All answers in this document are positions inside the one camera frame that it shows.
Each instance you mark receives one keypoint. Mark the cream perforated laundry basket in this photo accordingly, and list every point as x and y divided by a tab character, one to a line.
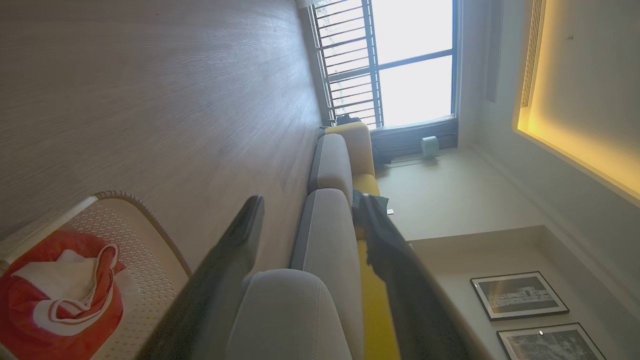
150	280

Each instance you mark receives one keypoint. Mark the metal balcony railing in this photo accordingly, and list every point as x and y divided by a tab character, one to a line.
345	75

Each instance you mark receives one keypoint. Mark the dark grey curtain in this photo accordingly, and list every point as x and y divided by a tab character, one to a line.
415	132

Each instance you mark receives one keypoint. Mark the grey sofa seat small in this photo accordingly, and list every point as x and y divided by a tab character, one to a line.
332	162

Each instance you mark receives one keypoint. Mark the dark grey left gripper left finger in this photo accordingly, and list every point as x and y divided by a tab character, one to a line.
210	300

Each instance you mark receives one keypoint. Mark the grey sofa seat with stitching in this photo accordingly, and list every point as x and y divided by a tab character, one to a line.
290	320

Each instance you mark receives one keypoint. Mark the tan sofa end backrest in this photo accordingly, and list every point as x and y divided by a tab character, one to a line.
360	145

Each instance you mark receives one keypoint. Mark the dark teal pillow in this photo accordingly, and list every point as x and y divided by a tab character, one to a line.
382	205

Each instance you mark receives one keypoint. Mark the black floor object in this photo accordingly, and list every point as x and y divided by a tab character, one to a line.
347	119

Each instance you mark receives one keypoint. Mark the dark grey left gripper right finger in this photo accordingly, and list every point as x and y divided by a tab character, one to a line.
420	310

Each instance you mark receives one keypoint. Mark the grey sofa seat long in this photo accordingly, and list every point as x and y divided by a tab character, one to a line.
327	235

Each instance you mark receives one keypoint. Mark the mint wall device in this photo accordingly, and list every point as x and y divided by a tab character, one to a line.
430	146

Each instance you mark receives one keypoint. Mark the large bright window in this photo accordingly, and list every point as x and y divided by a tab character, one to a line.
415	90

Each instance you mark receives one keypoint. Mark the black framed picture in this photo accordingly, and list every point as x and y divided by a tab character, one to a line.
550	345
520	296

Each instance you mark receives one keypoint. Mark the white linear air vent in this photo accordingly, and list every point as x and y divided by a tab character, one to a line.
531	50

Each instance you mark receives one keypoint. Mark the yellow sofa backrest large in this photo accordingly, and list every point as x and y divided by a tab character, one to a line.
375	310

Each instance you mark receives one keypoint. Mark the red garment with white trim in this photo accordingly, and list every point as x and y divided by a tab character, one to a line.
30	305

